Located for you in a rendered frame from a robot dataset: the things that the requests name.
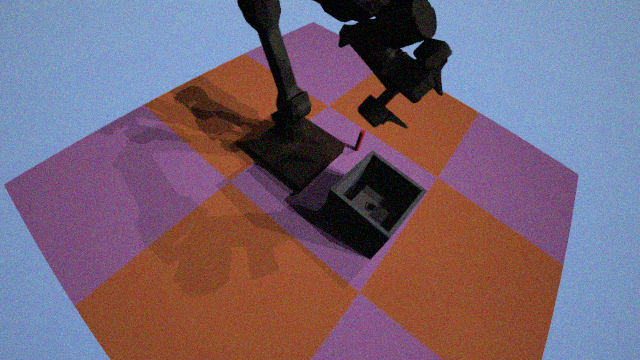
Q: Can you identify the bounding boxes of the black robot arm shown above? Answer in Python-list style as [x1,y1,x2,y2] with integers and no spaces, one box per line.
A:
[237,0,441,144]

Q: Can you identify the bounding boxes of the red peg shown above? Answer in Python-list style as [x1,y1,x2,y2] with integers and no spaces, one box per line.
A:
[354,129,366,151]

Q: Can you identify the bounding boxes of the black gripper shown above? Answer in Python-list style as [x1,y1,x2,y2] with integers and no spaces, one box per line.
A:
[358,38,452,129]

